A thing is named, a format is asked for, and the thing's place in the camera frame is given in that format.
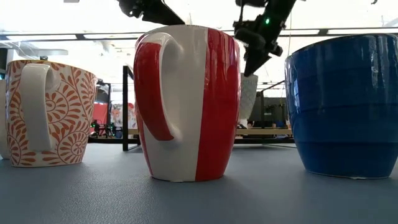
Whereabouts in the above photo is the black equipment box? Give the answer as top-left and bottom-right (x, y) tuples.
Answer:
(250, 96), (289, 129)

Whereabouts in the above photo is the red panel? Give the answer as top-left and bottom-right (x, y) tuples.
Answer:
(92, 102), (109, 125)

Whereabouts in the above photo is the blue ribbed mug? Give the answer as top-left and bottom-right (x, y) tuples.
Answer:
(285, 33), (398, 180)

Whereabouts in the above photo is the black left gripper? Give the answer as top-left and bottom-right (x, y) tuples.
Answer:
(117, 0), (187, 26)

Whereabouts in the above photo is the black equipment green light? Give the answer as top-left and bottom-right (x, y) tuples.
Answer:
(89, 123), (124, 139)

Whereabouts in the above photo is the orange leaf pattern mug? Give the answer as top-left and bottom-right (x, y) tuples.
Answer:
(5, 58), (98, 168)

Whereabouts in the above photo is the red white striped mug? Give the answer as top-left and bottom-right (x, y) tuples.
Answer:
(132, 24), (241, 183)

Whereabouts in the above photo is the colourful printed banner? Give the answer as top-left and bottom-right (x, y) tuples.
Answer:
(111, 102), (137, 130)

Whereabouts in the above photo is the black metal rack frame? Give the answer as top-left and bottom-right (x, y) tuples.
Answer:
(95, 79), (112, 138)

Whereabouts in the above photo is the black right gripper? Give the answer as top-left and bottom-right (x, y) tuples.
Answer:
(232, 12), (289, 78)

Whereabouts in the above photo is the grey blue table mat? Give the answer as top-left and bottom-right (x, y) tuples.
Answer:
(0, 142), (398, 224)

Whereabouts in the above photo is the white textured mug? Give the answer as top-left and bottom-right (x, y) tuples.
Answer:
(238, 73), (259, 121)

